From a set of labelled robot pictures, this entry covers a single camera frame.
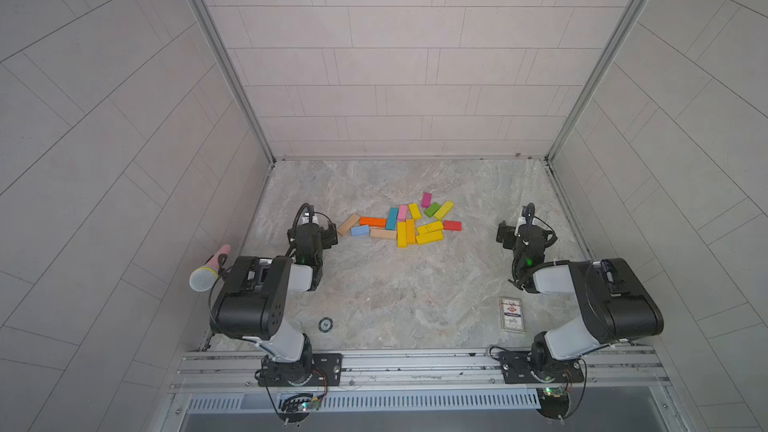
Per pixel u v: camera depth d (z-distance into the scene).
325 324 0.79
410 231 0.95
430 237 0.94
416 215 0.99
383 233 0.94
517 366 0.72
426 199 1.05
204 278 0.61
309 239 0.69
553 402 0.69
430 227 0.97
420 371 0.72
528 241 0.69
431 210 1.00
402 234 0.95
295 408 0.65
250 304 0.44
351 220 0.97
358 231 0.95
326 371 0.71
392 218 0.99
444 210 1.01
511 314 0.79
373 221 0.97
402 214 0.99
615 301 0.45
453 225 0.98
